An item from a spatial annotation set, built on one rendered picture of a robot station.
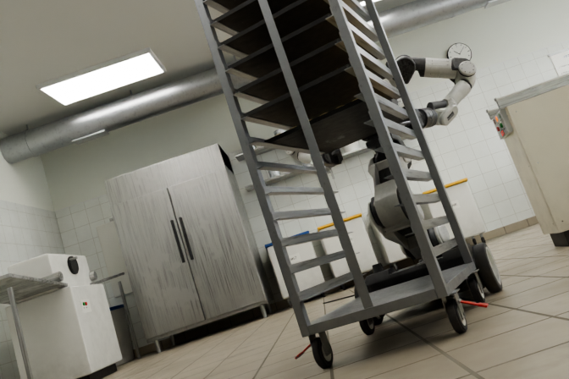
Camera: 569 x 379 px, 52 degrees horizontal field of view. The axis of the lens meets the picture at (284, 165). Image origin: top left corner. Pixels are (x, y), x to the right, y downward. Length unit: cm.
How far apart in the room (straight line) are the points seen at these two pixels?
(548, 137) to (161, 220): 447
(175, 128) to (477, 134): 394
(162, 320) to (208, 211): 129
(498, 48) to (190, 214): 453
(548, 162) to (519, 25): 511
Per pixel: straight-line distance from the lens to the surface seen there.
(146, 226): 678
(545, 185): 349
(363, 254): 675
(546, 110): 356
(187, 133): 780
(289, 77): 191
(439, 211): 690
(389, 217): 244
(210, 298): 659
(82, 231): 802
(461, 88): 274
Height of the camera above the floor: 30
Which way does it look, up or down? 11 degrees up
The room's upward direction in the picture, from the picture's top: 18 degrees counter-clockwise
